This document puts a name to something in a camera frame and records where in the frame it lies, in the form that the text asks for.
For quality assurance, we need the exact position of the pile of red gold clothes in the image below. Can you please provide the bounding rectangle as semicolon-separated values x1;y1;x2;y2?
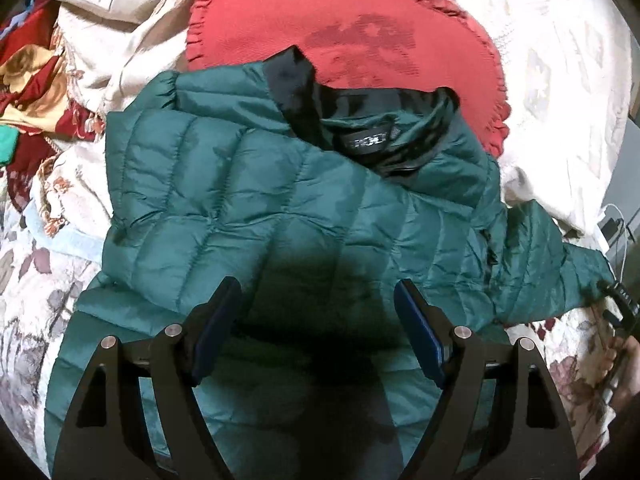
0;0;108;211

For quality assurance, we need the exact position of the bright green cloth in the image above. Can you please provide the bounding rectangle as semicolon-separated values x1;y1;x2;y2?
0;126;17;167

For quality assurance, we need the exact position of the beige cloth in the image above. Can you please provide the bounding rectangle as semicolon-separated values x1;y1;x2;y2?
50;0;221;113

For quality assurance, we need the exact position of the red frilled cushion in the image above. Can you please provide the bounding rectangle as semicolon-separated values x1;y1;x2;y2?
186;0;512;157

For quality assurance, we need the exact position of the person's right hand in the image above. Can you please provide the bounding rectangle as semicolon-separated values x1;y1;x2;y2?
611;334;640;403

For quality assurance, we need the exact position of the light blue cloth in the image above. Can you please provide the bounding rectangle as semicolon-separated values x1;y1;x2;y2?
24;204;108;267

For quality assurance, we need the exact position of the cream textured quilt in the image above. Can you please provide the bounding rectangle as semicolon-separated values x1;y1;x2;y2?
400;0;638;241

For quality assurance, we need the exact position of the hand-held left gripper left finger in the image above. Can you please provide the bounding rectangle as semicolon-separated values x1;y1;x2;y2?
50;276;246;480

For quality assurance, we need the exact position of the green puffer jacket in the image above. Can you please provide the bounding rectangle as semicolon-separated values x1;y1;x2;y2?
44;46;617;480

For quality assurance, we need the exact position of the white cable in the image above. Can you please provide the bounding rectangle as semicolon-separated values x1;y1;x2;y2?
596;202;633;281

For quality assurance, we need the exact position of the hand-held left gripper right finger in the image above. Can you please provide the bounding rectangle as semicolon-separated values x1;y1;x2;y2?
392;279;581;480

